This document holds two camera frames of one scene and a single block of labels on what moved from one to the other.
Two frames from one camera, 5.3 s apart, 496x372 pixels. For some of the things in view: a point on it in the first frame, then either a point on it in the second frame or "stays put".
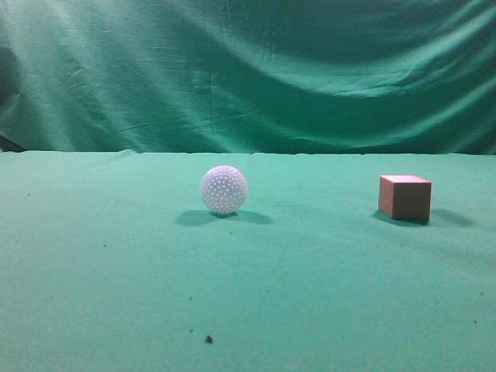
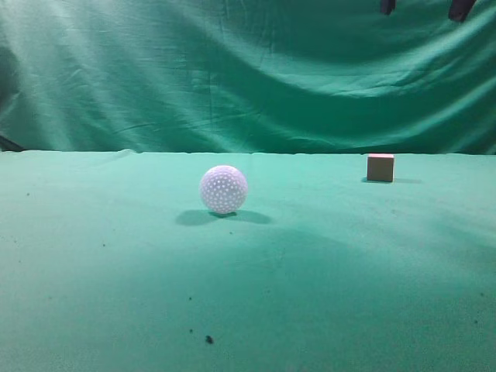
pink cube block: (405, 198) -> (380, 167)
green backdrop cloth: (288, 77) stays put
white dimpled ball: (225, 189) stays put
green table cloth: (111, 261) stays put
